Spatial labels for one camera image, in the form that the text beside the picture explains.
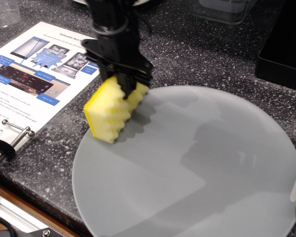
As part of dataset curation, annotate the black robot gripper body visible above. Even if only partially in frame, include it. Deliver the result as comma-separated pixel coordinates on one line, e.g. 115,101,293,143
82,25,153,87

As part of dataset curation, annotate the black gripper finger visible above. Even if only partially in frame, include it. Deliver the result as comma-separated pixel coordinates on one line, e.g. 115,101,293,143
116,72,137,100

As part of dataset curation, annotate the yellow textured sponge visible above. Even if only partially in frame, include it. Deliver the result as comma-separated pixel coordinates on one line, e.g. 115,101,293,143
84,76,148,144

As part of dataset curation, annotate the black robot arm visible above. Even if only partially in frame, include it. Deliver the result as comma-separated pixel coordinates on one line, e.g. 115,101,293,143
82,0,153,99

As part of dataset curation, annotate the white plate at back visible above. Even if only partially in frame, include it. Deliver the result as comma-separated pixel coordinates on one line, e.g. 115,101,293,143
73,0,150,6

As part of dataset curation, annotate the round grey plate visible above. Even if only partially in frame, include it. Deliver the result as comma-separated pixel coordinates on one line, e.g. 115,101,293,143
73,85,296,237

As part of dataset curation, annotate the laminated dishwasher instruction sheet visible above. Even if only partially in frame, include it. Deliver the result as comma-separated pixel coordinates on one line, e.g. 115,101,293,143
0,22,99,143

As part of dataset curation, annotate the clear drinking glass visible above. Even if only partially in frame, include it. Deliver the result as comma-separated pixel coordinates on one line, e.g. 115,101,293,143
0,0,20,28

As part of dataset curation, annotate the clear glass food container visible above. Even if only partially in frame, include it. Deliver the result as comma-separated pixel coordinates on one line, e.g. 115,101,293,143
187,0,257,25

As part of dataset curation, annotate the black metal screw clamp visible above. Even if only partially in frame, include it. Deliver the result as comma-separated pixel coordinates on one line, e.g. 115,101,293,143
0,119,36,164

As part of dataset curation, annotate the black plastic tray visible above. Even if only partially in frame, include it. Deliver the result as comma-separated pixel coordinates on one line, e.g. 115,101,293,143
255,0,296,90

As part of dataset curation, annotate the wooden table edge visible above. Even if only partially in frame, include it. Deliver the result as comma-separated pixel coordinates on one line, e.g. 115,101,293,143
0,185,79,237

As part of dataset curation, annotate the aluminium extrusion rail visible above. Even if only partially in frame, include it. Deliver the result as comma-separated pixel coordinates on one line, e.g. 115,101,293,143
0,196,61,237

